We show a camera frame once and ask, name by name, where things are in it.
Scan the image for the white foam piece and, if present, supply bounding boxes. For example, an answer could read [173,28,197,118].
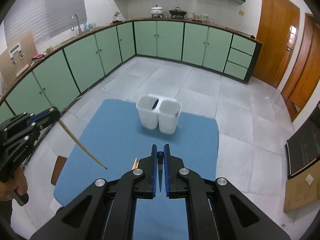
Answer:
[9,44,25,67]

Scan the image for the wooden door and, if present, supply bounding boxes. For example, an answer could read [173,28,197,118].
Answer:
[252,0,300,89]
[280,14,320,123]

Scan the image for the leaning cardboard sheet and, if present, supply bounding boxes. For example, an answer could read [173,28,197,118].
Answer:
[0,29,38,87]

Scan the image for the white double utensil holder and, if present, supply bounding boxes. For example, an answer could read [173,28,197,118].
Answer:
[136,94,182,135]

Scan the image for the metal faucet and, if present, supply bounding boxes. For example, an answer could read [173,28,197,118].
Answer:
[71,14,82,35]

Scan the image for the blue mat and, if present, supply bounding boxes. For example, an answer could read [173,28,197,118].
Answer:
[53,99,220,240]

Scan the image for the black board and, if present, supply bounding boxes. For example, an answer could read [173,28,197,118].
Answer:
[286,116,320,179]

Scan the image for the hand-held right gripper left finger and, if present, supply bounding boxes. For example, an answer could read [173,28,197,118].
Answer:
[30,144,158,240]

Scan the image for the green lower kitchen cabinets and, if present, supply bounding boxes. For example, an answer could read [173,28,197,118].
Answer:
[0,20,262,130]

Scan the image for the person's left hand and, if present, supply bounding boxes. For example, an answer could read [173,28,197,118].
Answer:
[9,167,28,196]

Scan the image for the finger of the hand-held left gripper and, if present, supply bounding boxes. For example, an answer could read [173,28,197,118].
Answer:
[29,107,56,122]
[35,108,61,137]

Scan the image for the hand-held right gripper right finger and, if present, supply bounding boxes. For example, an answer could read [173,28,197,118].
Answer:
[163,144,292,240]

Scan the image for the black handled knife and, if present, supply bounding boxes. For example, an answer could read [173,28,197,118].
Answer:
[157,151,164,192]

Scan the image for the white lidded pot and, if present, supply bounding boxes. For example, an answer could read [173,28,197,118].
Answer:
[151,5,164,18]

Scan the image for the flat cardboard sheet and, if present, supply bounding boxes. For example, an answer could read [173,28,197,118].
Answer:
[283,160,320,213]

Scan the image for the grey window blind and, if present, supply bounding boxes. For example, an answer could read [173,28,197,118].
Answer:
[4,0,88,49]

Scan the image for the person's left forearm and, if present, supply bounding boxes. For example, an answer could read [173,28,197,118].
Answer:
[0,182,12,202]

